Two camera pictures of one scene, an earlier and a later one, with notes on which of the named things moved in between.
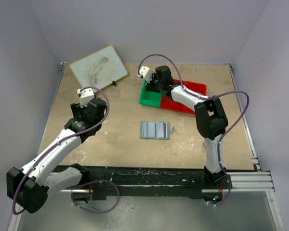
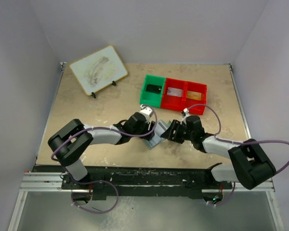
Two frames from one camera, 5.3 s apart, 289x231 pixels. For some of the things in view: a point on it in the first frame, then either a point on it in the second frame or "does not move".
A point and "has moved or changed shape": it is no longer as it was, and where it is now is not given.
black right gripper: [150, 84] to [176, 125]
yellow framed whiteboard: [99, 69] does not move
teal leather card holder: [155, 130] has moved or changed shape
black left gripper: [76, 108] to [146, 124]
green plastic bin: [150, 98] does not move
